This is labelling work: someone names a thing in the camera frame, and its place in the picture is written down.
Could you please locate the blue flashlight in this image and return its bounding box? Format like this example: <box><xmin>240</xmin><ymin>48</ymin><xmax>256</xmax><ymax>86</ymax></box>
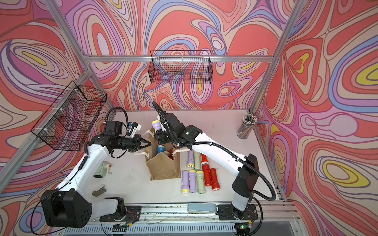
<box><xmin>157</xmin><ymin>145</ymin><xmax>165</xmax><ymax>153</ymax></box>

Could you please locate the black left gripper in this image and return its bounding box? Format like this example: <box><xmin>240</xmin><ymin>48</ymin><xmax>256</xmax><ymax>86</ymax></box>
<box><xmin>116</xmin><ymin>135</ymin><xmax>152</xmax><ymax>152</ymax></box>

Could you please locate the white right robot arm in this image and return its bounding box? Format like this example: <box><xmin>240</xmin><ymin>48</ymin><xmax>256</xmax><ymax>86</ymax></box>
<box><xmin>152</xmin><ymin>113</ymin><xmax>258</xmax><ymax>212</ymax></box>

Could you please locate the metal cup with pencils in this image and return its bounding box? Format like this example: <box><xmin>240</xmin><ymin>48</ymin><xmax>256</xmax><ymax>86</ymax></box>
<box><xmin>236</xmin><ymin>113</ymin><xmax>258</xmax><ymax>139</ymax></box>

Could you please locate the green flashlight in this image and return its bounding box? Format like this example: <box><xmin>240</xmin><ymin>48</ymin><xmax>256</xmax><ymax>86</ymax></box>
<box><xmin>196</xmin><ymin>171</ymin><xmax>206</xmax><ymax>194</ymax></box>
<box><xmin>194</xmin><ymin>151</ymin><xmax>201</xmax><ymax>171</ymax></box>

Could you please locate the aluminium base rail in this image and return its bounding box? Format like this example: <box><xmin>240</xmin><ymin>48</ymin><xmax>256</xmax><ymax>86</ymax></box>
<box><xmin>59</xmin><ymin>202</ymin><xmax>307</xmax><ymax>236</ymax></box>

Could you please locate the brown burlap tote bag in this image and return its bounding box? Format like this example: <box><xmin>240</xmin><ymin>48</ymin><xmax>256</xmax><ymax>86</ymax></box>
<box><xmin>135</xmin><ymin>128</ymin><xmax>184</xmax><ymax>181</ymax></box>

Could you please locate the grey clip on table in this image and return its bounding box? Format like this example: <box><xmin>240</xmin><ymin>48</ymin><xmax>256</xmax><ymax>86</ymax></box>
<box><xmin>92</xmin><ymin>185</ymin><xmax>107</xmax><ymax>197</ymax></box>

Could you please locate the black wire basket back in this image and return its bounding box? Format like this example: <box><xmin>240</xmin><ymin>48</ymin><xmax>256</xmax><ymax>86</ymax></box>
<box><xmin>148</xmin><ymin>49</ymin><xmax>213</xmax><ymax>85</ymax></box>

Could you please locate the black corrugated cable right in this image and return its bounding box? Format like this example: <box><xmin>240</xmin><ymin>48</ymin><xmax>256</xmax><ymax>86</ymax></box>
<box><xmin>152</xmin><ymin>101</ymin><xmax>277</xmax><ymax>234</ymax></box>

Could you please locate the black wire basket left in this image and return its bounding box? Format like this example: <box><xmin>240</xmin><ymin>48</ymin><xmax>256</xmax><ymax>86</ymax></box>
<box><xmin>31</xmin><ymin>81</ymin><xmax>107</xmax><ymax>151</ymax></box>

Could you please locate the aluminium frame post left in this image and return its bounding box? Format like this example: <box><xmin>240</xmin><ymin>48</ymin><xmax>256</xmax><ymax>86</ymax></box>
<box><xmin>44</xmin><ymin>0</ymin><xmax>116</xmax><ymax>111</ymax></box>

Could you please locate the green pencil sharpener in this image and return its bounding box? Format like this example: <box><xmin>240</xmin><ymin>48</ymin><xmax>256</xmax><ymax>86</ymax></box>
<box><xmin>93</xmin><ymin>162</ymin><xmax>113</xmax><ymax>178</ymax></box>

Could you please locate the red white flashlight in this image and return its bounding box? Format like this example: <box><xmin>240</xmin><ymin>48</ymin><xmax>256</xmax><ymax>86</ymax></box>
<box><xmin>201</xmin><ymin>154</ymin><xmax>210</xmax><ymax>171</ymax></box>

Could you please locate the black wire basket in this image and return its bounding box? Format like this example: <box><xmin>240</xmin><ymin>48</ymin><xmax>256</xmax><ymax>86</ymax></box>
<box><xmin>148</xmin><ymin>49</ymin><xmax>213</xmax><ymax>85</ymax></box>
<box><xmin>31</xmin><ymin>81</ymin><xmax>107</xmax><ymax>151</ymax></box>

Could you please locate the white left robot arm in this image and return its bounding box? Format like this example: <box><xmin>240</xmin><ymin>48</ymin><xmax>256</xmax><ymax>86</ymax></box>
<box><xmin>41</xmin><ymin>135</ymin><xmax>151</xmax><ymax>228</ymax></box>

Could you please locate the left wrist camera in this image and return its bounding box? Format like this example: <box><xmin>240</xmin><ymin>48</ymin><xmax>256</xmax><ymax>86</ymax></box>
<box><xmin>103</xmin><ymin>121</ymin><xmax>142</xmax><ymax>138</ymax></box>

